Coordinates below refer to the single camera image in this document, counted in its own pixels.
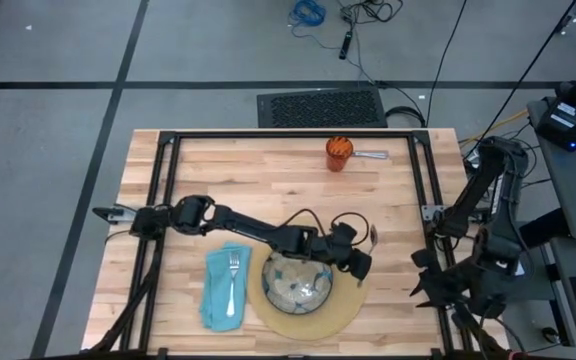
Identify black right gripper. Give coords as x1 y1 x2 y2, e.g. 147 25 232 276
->
409 248 489 314

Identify silver metal spoon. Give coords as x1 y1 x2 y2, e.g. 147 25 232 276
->
356 224 380 289

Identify round woven straw placemat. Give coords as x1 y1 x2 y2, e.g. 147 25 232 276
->
246 214 370 342

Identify orange item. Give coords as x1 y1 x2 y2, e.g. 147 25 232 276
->
324 135 355 174

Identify silver metal knife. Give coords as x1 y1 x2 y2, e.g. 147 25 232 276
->
351 150 389 161

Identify silver metal fork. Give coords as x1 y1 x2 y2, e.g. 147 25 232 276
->
225 250 241 319

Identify teal cloth napkin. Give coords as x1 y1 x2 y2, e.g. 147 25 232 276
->
199 242 253 333

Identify black arm base clamp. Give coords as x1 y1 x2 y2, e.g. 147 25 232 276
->
92 204 137 225

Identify dark blue beam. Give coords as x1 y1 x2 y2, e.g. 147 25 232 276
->
517 208 572 251

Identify grey side desk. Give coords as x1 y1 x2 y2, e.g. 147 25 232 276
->
540 237 576 360

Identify black vented computer case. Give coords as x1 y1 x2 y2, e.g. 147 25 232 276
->
256 87 389 129

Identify black device with blue light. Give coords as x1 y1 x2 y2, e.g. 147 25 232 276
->
535 97 576 152

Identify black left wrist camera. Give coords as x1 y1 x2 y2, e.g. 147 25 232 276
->
346 248 373 281

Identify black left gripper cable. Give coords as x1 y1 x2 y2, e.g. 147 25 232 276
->
280 208 372 247

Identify black coiled cable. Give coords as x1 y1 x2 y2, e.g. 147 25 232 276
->
385 105 428 129

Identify yellow floor cable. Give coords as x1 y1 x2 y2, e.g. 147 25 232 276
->
460 109 532 147

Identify long black floor cable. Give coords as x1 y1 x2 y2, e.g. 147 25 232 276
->
425 0 469 126
467 0 576 146

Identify blue coiled cable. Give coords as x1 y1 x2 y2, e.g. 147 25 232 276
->
287 0 328 39

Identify black floor cable bundle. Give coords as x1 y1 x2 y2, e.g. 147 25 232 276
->
337 0 405 25

